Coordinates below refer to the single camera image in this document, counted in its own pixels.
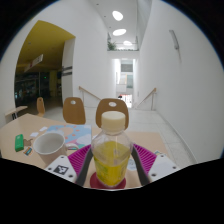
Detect brown wooden chair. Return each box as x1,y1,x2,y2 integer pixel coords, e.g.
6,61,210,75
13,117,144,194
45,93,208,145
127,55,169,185
95,98,130,129
62,96,87,125

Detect long grey wall lamp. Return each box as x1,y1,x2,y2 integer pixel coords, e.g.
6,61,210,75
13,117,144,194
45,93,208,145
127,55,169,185
168,29,183,63

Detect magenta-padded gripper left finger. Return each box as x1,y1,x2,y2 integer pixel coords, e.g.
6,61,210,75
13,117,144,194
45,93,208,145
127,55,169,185
44,143,95,187

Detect green balcony plant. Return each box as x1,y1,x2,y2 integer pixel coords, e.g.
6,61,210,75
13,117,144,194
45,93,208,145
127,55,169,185
107,40,118,52

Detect round ceiling lights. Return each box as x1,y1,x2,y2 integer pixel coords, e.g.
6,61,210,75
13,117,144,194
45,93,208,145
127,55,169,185
111,10,134,47

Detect flat round red coaster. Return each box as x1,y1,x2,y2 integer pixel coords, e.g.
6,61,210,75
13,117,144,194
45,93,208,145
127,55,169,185
89,171,128,190

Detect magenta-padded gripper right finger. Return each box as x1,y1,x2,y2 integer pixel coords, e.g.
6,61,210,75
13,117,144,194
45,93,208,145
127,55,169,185
130,142,183,186

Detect wooden stair handrail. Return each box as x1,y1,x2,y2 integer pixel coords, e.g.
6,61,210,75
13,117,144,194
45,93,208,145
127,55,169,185
136,87,158,111
78,85,103,108

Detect white hanging sign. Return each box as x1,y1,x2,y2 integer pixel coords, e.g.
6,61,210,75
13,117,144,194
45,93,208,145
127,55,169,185
23,53,44,73

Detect small light wooden chair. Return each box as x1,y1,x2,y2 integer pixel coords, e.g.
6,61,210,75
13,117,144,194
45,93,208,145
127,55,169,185
36,96,46,118

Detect white cup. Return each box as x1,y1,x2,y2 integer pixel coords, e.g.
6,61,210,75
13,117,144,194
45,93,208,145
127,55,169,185
32,132,80,165

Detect green rectangular box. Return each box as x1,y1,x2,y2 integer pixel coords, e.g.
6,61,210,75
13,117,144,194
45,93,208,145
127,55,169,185
14,134,25,153

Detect wooden bench table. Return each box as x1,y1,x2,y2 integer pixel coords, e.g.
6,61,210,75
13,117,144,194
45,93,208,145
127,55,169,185
4,105,29,120

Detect colourful printed mouse pad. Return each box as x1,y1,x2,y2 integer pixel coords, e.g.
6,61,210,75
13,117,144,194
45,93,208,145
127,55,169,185
43,123,93,151

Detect clear bottle with yellow drink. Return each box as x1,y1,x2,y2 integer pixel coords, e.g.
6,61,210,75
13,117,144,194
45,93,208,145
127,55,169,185
91,110,134,188

